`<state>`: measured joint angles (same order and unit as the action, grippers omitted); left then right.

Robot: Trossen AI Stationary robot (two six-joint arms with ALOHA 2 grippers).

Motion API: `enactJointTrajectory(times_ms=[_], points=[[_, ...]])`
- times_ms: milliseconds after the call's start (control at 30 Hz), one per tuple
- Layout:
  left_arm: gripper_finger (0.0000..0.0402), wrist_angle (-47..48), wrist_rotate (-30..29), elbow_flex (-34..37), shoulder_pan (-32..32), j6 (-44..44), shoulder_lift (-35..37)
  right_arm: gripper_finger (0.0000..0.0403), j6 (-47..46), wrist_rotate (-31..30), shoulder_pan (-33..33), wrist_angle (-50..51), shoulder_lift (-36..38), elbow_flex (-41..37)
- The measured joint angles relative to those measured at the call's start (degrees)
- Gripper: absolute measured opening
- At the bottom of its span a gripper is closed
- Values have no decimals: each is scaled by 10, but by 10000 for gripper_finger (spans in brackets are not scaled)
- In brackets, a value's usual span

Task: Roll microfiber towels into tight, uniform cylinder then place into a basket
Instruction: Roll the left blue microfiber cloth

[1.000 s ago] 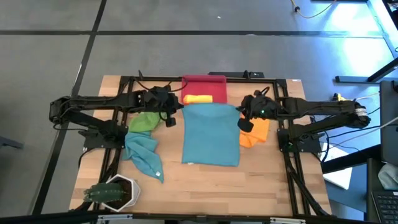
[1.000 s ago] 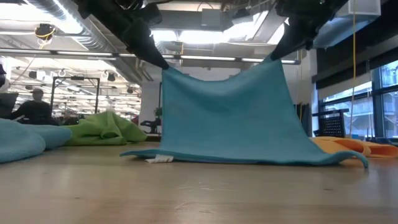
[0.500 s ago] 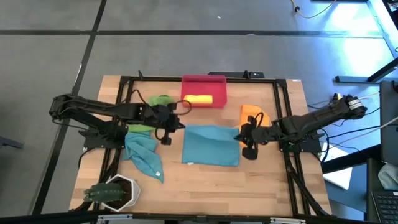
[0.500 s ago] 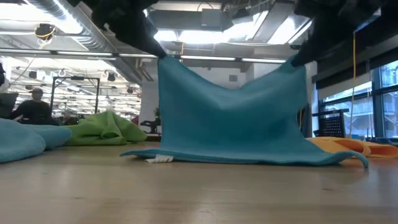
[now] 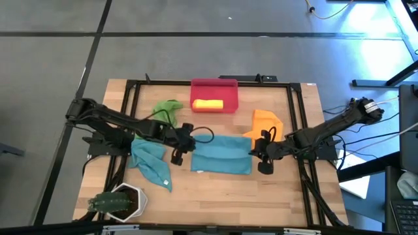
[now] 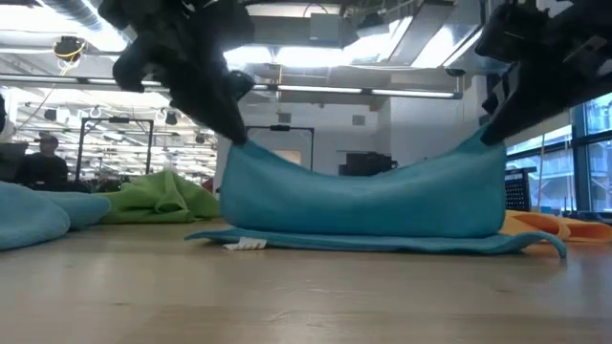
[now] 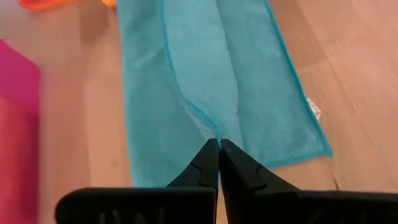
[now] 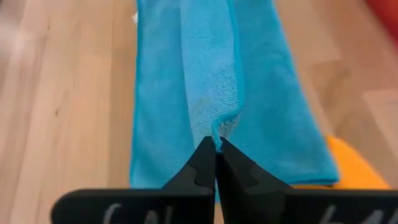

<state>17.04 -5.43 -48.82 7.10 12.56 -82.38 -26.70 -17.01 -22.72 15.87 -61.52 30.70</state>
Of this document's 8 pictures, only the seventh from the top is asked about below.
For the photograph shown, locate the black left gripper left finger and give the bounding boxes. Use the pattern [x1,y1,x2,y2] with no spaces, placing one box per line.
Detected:
[55,138,220,224]

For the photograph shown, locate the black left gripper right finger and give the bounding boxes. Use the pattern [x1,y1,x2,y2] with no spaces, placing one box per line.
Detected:
[220,139,398,224]

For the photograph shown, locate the teal microfiber towel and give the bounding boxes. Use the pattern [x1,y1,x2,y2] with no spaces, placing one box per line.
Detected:
[116,0,334,188]

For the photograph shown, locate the orange microfiber towel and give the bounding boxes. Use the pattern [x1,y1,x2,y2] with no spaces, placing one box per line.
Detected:
[19,0,117,13]

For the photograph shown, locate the pink translucent plastic basket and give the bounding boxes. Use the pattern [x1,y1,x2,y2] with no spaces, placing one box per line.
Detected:
[0,39,41,224]

